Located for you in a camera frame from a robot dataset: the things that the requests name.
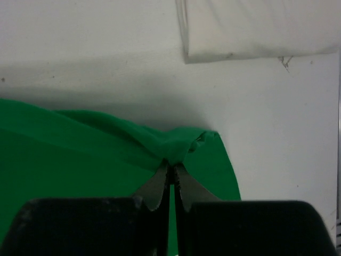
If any green t shirt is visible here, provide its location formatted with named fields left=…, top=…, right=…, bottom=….
left=1, top=99, right=240, bottom=255

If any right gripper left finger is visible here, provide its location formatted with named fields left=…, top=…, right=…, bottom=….
left=1, top=163, right=171, bottom=255

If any folded white t shirt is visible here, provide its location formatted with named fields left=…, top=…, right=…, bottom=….
left=176, top=1, right=340, bottom=63

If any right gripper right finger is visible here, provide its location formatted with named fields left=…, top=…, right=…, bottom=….
left=174, top=165, right=337, bottom=255

